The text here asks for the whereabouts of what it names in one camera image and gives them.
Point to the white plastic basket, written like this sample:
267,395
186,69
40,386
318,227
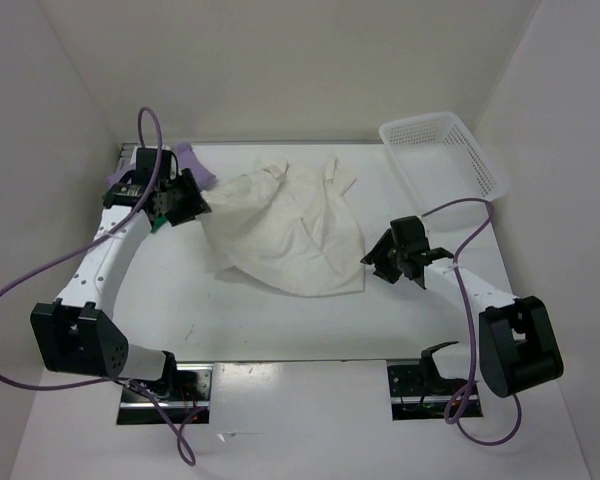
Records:
438,160

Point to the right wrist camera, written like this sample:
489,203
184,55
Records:
409,235

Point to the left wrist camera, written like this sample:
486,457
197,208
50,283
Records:
145,162

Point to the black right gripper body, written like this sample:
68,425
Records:
397,253

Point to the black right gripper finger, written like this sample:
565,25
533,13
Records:
387,272
382,250

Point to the cream t shirt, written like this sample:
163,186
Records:
289,227

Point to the green t shirt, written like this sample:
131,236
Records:
157,226

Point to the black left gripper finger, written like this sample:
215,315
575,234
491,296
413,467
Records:
185,213
190,191

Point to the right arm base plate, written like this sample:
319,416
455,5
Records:
414,398

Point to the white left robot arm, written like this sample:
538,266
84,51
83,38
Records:
76,333

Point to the aluminium table edge rail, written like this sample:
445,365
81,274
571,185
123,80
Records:
125,155

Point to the lavender t shirt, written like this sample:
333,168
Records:
186,159

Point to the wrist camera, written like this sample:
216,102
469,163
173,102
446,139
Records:
145,162
409,235

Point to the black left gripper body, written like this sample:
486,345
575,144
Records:
179,196

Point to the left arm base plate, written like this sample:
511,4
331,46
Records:
189,395

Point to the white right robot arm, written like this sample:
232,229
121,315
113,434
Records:
516,345

